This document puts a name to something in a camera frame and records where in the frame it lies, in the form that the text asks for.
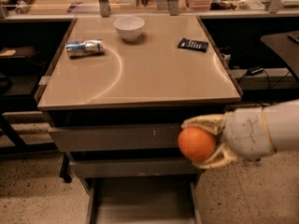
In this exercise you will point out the top grey drawer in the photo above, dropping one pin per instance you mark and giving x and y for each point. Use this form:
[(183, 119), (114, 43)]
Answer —
[(115, 137)]

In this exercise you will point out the black power adapter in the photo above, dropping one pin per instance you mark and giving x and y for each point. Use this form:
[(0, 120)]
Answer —
[(254, 71)]

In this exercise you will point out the orange fruit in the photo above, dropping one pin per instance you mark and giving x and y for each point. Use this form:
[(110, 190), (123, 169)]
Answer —
[(196, 144)]

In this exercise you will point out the dark round side table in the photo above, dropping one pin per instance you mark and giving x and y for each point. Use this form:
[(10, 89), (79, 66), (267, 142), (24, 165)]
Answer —
[(286, 46)]

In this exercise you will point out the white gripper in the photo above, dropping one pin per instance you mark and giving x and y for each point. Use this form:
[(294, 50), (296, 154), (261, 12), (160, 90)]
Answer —
[(245, 132)]

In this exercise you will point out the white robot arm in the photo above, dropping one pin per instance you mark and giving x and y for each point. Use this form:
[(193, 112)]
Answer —
[(283, 124)]

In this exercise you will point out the grey drawer cabinet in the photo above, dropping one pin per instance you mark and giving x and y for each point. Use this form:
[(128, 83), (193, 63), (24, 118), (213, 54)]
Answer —
[(146, 81)]

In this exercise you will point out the dark blue snack packet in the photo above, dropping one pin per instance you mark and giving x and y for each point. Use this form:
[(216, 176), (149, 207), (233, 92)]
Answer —
[(190, 44)]

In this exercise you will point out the open bottom grey drawer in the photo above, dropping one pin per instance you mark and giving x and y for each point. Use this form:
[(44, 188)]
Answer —
[(168, 199)]

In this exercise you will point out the crushed blue silver can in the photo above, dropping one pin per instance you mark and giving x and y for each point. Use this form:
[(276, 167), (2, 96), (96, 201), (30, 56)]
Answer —
[(84, 48)]

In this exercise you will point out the white bowl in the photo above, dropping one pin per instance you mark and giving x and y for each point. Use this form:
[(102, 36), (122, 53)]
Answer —
[(129, 28)]

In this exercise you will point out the middle grey drawer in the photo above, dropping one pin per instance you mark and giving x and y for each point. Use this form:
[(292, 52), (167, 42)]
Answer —
[(138, 167)]

